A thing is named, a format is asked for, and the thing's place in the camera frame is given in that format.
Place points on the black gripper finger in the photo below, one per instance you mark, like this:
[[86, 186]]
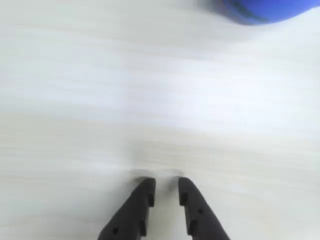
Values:
[[200, 212], [130, 215]]

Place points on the blue rubber duck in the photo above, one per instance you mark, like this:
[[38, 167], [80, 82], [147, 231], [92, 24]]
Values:
[[265, 11]]

